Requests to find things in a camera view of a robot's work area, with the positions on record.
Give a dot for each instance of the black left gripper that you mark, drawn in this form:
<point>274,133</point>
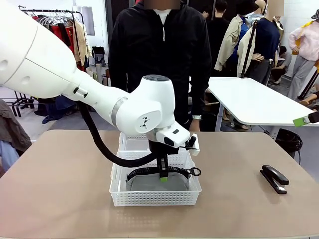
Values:
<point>162,149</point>

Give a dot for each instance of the grey pencil case black zipper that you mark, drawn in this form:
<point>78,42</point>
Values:
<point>149,183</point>

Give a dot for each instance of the black stapler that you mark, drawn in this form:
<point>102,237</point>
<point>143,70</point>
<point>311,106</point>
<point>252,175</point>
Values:
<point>275,179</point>

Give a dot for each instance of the person's right forearm black sleeve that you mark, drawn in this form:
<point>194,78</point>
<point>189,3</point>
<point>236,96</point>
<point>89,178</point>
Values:
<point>118,74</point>

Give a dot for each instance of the person's left forearm black sleeve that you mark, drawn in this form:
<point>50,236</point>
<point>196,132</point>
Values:
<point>200,94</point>

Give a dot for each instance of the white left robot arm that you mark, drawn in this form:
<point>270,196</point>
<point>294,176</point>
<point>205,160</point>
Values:
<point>49,62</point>

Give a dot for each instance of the person's left hand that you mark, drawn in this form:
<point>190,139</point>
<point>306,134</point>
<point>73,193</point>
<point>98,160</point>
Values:
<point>195,125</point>

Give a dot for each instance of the large white perforated plastic basket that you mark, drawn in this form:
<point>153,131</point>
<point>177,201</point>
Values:
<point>154,199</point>

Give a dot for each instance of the small white perforated plastic basket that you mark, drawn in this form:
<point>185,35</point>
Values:
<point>132,144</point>

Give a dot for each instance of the white background table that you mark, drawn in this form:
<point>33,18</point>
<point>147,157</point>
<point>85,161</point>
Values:
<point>249,99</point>

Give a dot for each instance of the crouching background person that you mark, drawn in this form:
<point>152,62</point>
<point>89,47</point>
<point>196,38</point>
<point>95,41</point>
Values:
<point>281,64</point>

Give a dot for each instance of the silver wristwatch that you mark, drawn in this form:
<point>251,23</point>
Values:
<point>196,117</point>

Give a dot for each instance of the mannequin with pink top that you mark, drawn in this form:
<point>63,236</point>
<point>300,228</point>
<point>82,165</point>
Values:
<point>306,44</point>

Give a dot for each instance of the grey table leg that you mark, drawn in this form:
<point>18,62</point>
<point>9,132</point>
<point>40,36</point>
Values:
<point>218,117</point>

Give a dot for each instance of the mannequin with navy top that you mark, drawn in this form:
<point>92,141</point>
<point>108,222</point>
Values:
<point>268,37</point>

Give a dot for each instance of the mannequin with beige coat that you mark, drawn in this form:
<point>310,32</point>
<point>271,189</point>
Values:
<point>229,42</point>

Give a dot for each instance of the brown paper roll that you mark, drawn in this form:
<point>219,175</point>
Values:
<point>107,78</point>

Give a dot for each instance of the background person in black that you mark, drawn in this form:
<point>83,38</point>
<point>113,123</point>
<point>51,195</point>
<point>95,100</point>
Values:
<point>220,37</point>

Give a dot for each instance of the tall grey paper roll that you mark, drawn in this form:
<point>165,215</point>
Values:
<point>99,72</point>

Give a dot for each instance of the person in black jacket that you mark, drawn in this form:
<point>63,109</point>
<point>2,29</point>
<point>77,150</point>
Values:
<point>159,49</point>

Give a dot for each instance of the blue garment on floor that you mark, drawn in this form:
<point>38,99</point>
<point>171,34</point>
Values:
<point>53,110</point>

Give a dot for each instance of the beige hanging garment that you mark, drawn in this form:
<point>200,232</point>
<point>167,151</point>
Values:
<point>81,42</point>

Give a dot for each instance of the blue denim cloth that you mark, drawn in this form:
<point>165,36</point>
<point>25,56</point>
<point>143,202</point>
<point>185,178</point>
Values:
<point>7,155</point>

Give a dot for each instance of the brown draped garment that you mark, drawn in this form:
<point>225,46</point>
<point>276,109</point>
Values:
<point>12,124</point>

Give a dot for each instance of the long red hanging dress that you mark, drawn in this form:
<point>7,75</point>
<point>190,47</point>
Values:
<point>62,35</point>

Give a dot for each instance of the black metal clothes rack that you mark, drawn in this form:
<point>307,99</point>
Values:
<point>62,11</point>

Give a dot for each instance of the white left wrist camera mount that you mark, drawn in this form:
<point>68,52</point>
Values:
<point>194,147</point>

